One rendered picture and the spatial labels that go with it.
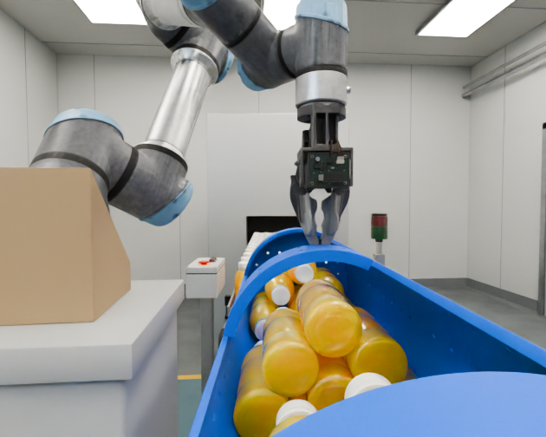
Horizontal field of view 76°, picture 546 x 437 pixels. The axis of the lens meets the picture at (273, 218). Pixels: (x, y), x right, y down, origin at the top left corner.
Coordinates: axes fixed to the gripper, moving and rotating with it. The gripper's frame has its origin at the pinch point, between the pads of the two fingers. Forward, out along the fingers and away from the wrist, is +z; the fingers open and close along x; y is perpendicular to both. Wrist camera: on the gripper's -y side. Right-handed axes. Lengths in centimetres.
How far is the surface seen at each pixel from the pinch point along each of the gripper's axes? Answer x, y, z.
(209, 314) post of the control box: -28, -63, 31
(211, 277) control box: -26, -55, 17
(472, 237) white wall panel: 303, -471, 47
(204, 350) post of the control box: -30, -63, 44
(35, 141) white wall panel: -297, -385, -84
